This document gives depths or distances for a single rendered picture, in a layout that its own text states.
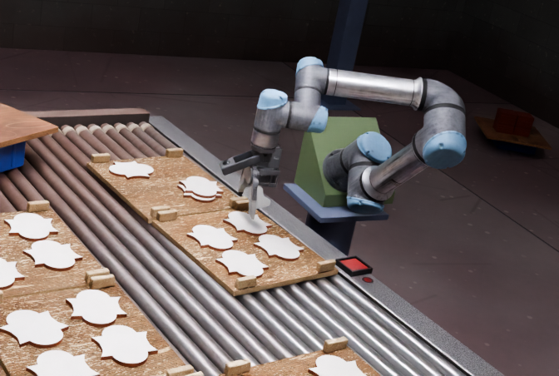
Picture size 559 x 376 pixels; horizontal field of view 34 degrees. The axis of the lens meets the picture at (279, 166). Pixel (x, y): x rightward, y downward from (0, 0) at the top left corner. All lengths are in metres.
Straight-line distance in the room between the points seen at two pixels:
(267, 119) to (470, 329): 2.19
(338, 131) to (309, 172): 0.18
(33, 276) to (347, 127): 1.36
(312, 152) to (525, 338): 1.79
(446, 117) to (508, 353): 1.96
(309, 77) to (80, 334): 0.97
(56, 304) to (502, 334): 2.72
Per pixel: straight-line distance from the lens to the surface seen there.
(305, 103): 2.48
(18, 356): 1.95
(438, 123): 2.52
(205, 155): 3.14
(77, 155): 2.99
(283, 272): 2.40
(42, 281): 2.21
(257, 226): 2.60
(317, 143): 3.06
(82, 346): 1.99
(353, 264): 2.54
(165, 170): 2.91
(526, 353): 4.34
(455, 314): 4.47
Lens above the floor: 2.04
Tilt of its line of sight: 21 degrees down
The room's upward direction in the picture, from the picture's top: 11 degrees clockwise
